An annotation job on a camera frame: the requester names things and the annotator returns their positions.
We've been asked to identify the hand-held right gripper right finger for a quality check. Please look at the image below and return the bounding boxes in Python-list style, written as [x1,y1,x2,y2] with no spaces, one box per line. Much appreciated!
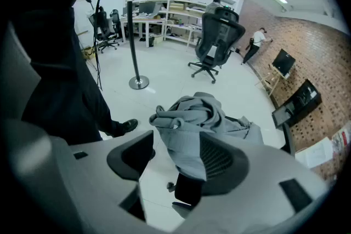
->
[185,132,331,234]

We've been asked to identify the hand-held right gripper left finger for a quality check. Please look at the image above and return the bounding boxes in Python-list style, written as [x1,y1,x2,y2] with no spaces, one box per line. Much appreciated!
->
[49,130,155,234]

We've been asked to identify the grey garment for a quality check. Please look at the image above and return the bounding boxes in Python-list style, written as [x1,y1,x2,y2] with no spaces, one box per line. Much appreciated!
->
[149,92,264,182]

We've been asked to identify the black coat rack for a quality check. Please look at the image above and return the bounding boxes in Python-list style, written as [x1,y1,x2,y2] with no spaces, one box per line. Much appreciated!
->
[126,0,150,90]

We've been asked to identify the white flat box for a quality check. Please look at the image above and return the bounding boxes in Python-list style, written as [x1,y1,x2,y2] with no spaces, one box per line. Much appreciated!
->
[295,136,335,170]

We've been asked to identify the black leaning flat monitor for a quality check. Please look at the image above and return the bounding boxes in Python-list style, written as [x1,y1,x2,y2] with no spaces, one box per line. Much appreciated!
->
[271,105,296,129]

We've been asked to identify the person's black shoe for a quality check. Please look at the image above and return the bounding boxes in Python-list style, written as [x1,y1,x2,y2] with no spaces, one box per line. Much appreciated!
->
[114,118,139,137]

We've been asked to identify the black open case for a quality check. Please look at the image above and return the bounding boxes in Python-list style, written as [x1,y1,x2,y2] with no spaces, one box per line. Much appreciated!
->
[284,78,323,127]

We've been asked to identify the wooden easel stand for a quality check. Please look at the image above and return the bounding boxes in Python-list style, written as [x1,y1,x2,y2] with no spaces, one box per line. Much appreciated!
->
[254,62,288,99]

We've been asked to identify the person's black trousers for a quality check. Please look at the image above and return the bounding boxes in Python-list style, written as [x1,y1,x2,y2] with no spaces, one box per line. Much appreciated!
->
[20,0,129,146]

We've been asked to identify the yellow box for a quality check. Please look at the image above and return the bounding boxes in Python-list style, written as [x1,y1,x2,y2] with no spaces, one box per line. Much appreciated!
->
[82,46,97,60]

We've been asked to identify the black office chair white label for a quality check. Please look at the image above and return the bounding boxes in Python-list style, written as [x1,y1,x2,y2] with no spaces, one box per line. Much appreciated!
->
[188,7,247,84]

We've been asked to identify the white desk wooden top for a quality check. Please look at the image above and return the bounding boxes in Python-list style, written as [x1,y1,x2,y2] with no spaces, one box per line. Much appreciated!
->
[120,14,168,49]

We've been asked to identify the black desk monitor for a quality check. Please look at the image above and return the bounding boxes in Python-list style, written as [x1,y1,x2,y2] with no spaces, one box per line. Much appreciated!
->
[138,2,157,16]

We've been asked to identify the white shelving unit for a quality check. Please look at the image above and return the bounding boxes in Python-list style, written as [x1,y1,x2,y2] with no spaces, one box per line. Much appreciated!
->
[124,0,242,52]

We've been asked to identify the black rig cable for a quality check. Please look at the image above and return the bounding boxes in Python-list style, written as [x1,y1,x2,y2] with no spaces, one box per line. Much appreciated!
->
[78,0,104,91]

